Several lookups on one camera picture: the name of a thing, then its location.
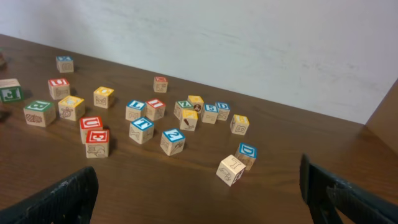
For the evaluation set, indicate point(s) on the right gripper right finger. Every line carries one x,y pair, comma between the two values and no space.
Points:
326,194

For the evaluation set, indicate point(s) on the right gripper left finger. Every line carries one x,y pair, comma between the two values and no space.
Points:
70,200

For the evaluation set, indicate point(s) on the green B block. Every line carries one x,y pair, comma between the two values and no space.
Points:
40,113

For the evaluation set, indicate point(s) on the red E block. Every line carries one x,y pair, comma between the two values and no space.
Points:
97,143

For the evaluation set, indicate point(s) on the red U block lower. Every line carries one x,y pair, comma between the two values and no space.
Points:
89,123

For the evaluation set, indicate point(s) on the red u block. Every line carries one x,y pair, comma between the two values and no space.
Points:
89,123
59,88

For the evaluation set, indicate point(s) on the blue D block lower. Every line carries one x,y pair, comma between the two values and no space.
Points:
247,154

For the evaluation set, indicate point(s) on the blue d block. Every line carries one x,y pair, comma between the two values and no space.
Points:
223,110
247,154

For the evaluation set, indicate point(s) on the blue T block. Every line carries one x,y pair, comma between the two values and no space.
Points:
141,130

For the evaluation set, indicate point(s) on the plain wood block right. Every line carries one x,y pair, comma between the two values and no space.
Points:
230,170

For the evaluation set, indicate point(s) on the yellow block upper centre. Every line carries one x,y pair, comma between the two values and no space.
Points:
103,97

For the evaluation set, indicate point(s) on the blue L block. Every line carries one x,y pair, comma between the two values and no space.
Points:
135,109

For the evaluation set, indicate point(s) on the red U block upper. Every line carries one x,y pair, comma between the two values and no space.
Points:
59,88

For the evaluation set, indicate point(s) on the yellow 8 block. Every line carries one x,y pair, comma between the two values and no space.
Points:
239,124

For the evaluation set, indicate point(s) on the blue 2 block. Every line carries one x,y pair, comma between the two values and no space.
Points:
172,141

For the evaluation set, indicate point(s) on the red I block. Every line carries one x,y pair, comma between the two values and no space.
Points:
155,109

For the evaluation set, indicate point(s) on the plain wood green-sided block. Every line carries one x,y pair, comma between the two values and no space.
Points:
11,90

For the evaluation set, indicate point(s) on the blue D block upper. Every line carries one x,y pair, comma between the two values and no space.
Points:
223,110

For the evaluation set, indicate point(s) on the blue X block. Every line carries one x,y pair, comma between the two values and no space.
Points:
64,64

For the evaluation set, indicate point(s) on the blue 5 block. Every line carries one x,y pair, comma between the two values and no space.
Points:
209,114

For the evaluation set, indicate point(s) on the green Z block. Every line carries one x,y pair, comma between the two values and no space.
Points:
182,105

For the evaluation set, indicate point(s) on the yellow block below Z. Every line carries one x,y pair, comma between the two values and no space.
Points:
188,120

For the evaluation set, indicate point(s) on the red H block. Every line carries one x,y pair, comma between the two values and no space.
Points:
160,84

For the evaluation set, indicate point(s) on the yellow block top right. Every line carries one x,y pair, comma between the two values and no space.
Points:
197,102

